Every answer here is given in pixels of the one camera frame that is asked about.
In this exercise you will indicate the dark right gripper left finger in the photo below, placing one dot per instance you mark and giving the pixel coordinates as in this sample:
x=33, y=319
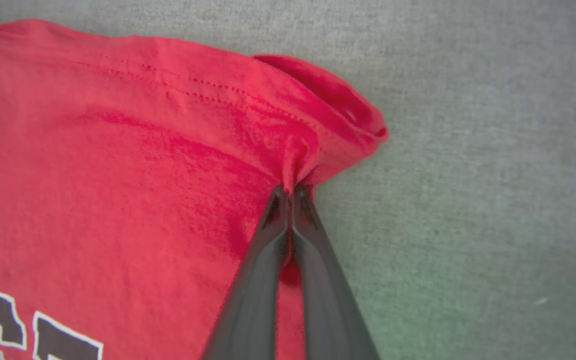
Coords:
x=253, y=300

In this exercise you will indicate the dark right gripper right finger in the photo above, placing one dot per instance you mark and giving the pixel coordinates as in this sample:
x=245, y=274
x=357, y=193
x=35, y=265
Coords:
x=328, y=300

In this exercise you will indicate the red white jersey shirt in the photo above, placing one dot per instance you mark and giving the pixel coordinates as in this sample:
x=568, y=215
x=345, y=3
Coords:
x=118, y=175

